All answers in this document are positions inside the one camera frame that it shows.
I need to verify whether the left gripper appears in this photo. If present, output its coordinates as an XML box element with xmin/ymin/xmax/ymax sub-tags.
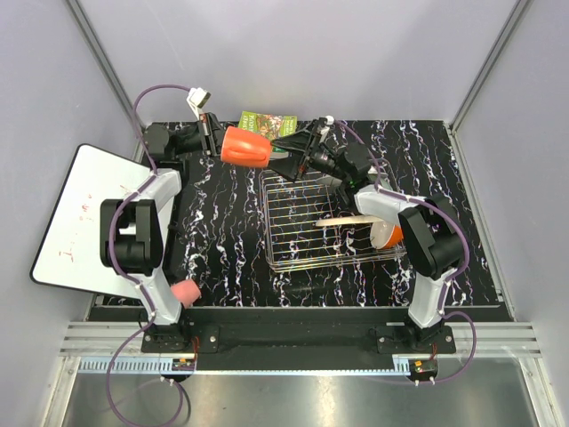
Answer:
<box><xmin>172</xmin><ymin>113</ymin><xmax>250</xmax><ymax>158</ymax></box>

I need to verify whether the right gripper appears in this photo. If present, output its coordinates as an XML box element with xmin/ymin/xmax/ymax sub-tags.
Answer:
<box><xmin>265</xmin><ymin>120</ymin><xmax>349</xmax><ymax>184</ymax></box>

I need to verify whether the orange mug white inside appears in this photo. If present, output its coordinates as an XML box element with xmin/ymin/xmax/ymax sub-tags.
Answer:
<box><xmin>220</xmin><ymin>127</ymin><xmax>272</xmax><ymax>168</ymax></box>

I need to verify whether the wire dish rack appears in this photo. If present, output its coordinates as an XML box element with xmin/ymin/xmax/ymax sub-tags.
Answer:
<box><xmin>259</xmin><ymin>171</ymin><xmax>405</xmax><ymax>272</ymax></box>

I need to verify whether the cream pink leaf plate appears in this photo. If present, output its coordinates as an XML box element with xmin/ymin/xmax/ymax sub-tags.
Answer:
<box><xmin>315</xmin><ymin>215</ymin><xmax>382</xmax><ymax>228</ymax></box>

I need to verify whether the small orange white bowl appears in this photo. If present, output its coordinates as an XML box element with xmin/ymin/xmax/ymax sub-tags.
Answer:
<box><xmin>370</xmin><ymin>221</ymin><xmax>403</xmax><ymax>250</ymax></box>

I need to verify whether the pink plastic cup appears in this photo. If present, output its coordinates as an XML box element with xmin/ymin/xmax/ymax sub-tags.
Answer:
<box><xmin>171</xmin><ymin>279</ymin><xmax>201</xmax><ymax>309</ymax></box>

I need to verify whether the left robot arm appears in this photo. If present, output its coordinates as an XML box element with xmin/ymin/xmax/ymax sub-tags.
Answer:
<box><xmin>100</xmin><ymin>112</ymin><xmax>226</xmax><ymax>352</ymax></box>

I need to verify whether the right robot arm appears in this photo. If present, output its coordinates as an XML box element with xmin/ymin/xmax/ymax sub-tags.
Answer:
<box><xmin>268</xmin><ymin>117</ymin><xmax>469</xmax><ymax>353</ymax></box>

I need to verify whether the green children's book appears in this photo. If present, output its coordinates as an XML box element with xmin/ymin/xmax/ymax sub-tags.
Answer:
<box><xmin>238</xmin><ymin>111</ymin><xmax>298</xmax><ymax>141</ymax></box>

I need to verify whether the white board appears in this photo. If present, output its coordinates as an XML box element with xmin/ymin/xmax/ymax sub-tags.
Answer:
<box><xmin>30</xmin><ymin>144</ymin><xmax>149</xmax><ymax>299</ymax></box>

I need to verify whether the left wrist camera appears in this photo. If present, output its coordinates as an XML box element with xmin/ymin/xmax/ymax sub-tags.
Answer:
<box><xmin>186</xmin><ymin>87</ymin><xmax>211</xmax><ymax>120</ymax></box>

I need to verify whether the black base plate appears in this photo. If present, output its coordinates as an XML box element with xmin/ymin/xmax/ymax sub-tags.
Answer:
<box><xmin>142</xmin><ymin>307</ymin><xmax>456</xmax><ymax>355</ymax></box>

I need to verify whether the white cable duct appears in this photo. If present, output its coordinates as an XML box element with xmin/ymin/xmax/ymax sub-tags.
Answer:
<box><xmin>78</xmin><ymin>357</ymin><xmax>197</xmax><ymax>375</ymax></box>

